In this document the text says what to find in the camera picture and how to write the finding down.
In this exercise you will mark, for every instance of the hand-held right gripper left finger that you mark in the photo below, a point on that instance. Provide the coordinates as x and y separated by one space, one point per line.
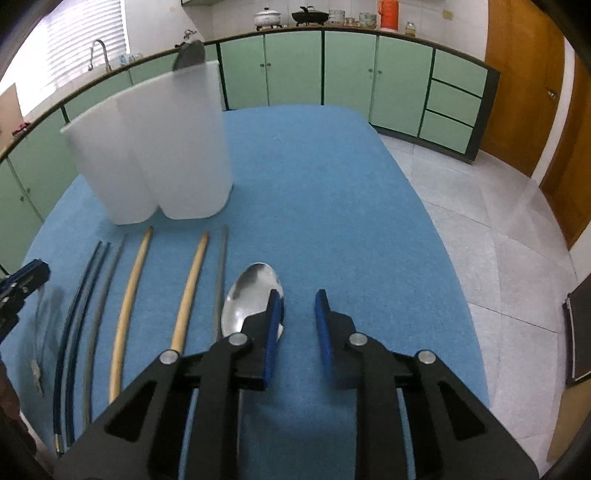
274 323

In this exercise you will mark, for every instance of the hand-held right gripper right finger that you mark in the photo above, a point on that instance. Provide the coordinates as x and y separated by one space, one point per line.
323 323

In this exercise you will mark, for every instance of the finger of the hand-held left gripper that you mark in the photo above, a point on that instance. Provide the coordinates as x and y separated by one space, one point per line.
27 277
8 318

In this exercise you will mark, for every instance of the grey chopstick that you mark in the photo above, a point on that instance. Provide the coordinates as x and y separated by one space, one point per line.
223 267
104 295

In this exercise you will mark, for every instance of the wooden chopstick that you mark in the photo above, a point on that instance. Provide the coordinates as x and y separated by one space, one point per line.
194 281
131 290

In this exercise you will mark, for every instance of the white plastic utensil holder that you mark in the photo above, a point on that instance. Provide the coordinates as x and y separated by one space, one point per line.
175 147

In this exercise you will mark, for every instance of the clear plastic utensil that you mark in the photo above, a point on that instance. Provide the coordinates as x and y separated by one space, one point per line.
37 374

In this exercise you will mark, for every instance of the blue tablecloth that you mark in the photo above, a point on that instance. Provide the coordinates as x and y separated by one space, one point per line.
323 207

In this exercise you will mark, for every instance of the pink cloth item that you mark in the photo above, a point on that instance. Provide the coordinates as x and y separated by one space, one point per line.
21 128

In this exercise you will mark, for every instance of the cardboard box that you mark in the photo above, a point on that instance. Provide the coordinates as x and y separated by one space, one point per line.
9 104

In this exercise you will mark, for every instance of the metal kitchen faucet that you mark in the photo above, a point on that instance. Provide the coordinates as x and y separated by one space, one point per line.
109 62

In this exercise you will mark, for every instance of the white window blind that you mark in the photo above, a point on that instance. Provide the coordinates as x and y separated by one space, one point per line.
78 37

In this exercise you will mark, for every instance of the green lower kitchen cabinets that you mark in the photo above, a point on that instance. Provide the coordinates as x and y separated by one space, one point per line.
351 69

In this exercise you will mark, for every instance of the dark flat panel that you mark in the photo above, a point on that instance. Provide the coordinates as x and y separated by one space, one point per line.
581 332

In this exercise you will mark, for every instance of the small dark ornament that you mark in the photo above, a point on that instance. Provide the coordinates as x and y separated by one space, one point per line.
188 34

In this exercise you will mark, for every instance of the wooden door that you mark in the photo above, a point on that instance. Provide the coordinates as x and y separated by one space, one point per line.
517 92
572 161

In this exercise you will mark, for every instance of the white cooking pot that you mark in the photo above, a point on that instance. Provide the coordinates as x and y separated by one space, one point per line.
267 19

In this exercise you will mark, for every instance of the black wok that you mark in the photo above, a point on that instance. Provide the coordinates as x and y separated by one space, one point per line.
309 18

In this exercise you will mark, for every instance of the glass container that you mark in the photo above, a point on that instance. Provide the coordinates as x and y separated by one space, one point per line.
337 17

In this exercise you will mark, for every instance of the small glass jar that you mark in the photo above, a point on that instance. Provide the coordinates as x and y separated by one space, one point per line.
410 28

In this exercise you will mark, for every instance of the orange thermos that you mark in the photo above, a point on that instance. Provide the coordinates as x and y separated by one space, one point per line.
388 16

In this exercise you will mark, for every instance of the wall outlet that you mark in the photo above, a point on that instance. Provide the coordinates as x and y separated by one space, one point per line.
448 14

